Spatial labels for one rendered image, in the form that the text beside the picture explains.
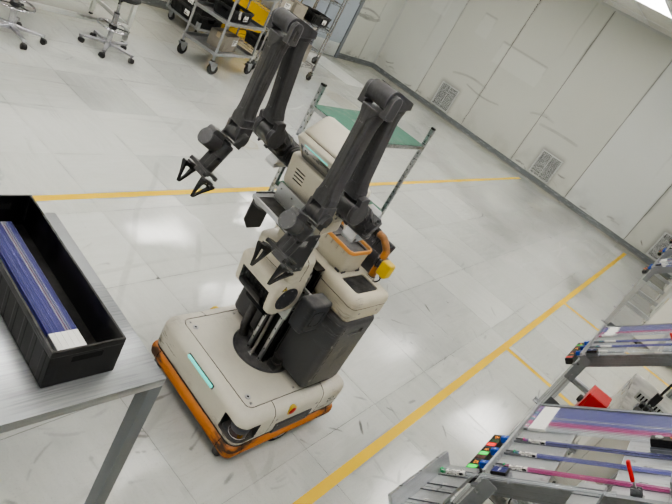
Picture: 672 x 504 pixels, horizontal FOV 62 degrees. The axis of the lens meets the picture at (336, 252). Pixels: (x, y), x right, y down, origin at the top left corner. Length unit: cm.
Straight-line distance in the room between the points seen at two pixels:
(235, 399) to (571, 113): 922
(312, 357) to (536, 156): 890
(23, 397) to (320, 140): 110
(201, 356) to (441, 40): 1004
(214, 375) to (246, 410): 20
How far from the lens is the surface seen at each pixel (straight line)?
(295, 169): 198
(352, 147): 155
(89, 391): 144
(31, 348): 143
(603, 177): 1064
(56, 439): 236
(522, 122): 1100
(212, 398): 236
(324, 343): 231
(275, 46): 179
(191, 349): 243
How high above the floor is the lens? 187
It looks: 26 degrees down
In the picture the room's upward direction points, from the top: 31 degrees clockwise
